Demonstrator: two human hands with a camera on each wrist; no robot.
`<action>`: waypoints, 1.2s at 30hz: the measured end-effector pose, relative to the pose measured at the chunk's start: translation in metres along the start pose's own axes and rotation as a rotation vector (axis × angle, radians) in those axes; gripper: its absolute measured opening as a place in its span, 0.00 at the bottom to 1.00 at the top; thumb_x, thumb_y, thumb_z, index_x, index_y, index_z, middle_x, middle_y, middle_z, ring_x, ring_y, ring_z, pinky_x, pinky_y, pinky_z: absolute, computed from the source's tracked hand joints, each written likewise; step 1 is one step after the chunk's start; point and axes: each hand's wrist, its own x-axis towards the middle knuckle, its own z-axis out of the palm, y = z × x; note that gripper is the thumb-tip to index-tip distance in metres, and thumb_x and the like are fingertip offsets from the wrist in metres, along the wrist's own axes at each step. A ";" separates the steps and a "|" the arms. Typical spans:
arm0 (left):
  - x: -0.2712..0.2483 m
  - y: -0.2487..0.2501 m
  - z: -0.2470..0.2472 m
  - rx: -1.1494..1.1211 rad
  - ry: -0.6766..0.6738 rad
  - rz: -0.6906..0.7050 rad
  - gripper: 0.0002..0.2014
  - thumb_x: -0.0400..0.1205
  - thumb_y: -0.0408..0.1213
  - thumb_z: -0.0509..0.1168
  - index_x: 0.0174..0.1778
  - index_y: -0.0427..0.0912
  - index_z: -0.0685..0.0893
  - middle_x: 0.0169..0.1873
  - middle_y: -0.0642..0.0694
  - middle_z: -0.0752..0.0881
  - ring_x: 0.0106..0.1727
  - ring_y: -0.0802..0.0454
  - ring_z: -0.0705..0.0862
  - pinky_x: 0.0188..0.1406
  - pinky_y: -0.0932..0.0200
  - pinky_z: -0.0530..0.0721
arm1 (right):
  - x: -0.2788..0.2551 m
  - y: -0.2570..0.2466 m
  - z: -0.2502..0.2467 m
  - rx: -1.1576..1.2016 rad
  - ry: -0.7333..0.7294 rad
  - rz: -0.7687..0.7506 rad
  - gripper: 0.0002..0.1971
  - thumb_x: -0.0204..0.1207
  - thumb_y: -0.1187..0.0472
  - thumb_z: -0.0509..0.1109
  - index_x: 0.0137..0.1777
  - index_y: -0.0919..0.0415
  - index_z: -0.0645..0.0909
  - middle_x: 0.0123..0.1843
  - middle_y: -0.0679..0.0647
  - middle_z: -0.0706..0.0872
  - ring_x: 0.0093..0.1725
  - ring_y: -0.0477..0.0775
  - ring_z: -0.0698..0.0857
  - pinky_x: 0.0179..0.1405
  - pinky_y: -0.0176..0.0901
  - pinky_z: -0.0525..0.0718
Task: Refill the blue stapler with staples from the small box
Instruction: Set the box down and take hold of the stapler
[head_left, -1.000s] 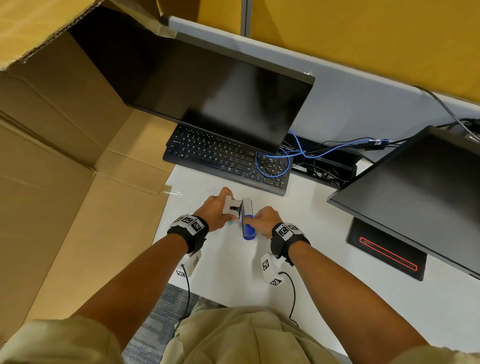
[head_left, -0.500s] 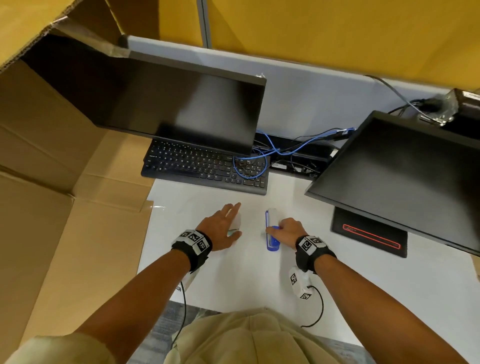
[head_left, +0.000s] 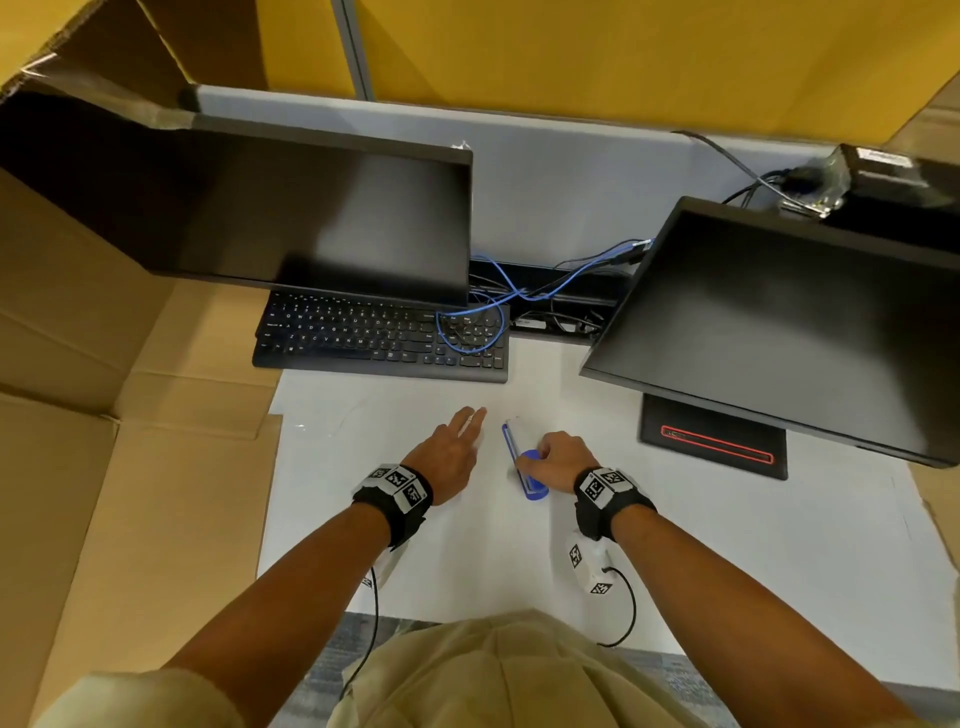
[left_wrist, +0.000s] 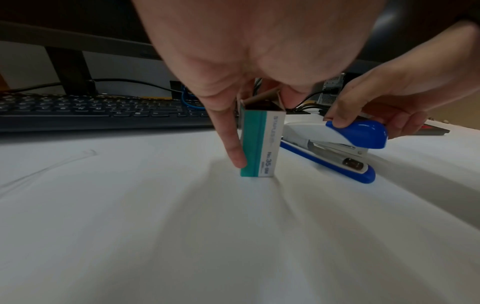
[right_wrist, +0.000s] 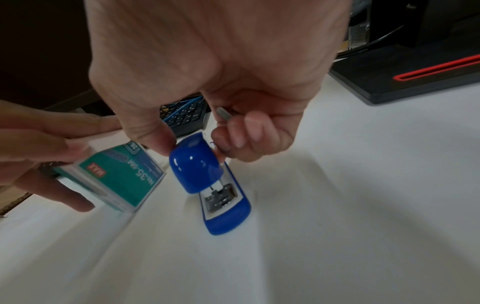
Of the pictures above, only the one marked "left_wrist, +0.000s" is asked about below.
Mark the person's left hand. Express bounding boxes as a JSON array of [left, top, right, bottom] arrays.
[[130, 0, 388, 170]]

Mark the person's right hand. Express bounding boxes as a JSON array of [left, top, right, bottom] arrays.
[[322, 18, 480, 140]]

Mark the blue stapler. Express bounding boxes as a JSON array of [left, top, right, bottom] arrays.
[[279, 119, 389, 184]]

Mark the small staple box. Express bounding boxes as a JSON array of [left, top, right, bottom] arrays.
[[238, 89, 288, 179]]

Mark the black monitor base red stripe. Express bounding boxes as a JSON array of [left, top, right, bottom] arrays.
[[421, 120, 451, 137]]

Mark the black monitor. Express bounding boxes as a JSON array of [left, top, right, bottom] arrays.
[[352, 0, 480, 75], [0, 0, 181, 96]]

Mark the cardboard sheet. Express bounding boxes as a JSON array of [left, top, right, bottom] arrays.
[[427, 93, 480, 131]]

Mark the black keyboard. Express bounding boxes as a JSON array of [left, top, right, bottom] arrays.
[[0, 92, 241, 133]]

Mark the white table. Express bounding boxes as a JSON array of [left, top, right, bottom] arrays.
[[0, 118, 480, 304]]

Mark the blue cable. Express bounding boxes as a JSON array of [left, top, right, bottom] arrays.
[[180, 84, 207, 111]]

